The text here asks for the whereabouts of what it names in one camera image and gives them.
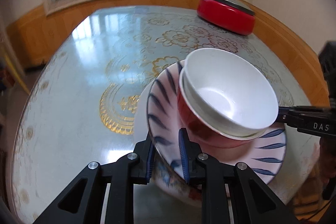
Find white plate red characters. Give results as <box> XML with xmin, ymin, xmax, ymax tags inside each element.
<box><xmin>151</xmin><ymin>154</ymin><xmax>202</xmax><ymax>207</ymax></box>

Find red bowl white inside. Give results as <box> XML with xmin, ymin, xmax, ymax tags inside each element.
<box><xmin>177</xmin><ymin>88</ymin><xmax>265</xmax><ymax>148</ymax></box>

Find grey pot lid red knob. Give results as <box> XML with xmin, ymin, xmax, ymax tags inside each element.
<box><xmin>213</xmin><ymin>0</ymin><xmax>255</xmax><ymax>16</ymax></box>

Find red electric cooking pot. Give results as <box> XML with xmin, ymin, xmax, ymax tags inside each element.
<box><xmin>197</xmin><ymin>0</ymin><xmax>255</xmax><ymax>36</ymax></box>

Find large blue striped bowl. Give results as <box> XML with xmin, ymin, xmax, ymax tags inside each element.
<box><xmin>146</xmin><ymin>61</ymin><xmax>287</xmax><ymax>183</ymax></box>

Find person right hand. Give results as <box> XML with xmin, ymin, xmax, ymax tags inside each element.
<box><xmin>318</xmin><ymin>137</ymin><xmax>336</xmax><ymax>186</ymax></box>

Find white bowl bear print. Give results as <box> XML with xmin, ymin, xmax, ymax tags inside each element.
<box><xmin>179</xmin><ymin>48</ymin><xmax>278</xmax><ymax>139</ymax></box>

